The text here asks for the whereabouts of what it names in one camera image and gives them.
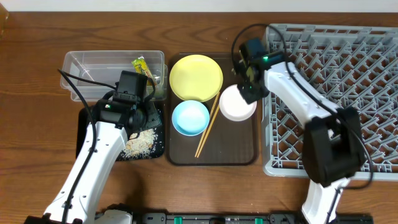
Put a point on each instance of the rice and nut scraps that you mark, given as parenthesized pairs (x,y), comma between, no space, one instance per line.
(147,144)

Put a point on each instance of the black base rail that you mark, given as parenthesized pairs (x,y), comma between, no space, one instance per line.
(158,216)

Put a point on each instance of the grey dishwasher rack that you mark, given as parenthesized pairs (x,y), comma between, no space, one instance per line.
(350,66)

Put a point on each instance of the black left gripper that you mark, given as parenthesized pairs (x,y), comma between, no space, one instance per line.
(152,115)

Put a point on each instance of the pink bowl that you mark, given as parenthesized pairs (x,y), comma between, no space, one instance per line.
(233,106)

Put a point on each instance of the green snack wrapper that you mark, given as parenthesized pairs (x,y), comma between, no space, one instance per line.
(141,67)

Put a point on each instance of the clear plastic bin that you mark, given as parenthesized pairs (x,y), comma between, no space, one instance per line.
(105,66)

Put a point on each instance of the black food waste tray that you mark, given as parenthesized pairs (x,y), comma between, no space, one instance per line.
(82,125)

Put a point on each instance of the dark brown tray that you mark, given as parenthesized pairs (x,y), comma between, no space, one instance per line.
(230,143)

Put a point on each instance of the yellow plate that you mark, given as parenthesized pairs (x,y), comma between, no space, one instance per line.
(196,77)

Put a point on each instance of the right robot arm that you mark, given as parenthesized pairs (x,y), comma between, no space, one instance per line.
(333,149)

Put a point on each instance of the light blue bowl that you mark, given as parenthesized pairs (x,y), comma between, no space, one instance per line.
(190,118)

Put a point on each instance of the wooden chopstick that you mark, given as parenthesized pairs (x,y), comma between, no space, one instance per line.
(207,132)
(204,132)

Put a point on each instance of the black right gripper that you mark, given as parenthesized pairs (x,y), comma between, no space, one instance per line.
(249,92)

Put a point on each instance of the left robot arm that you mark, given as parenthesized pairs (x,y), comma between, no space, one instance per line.
(111,124)

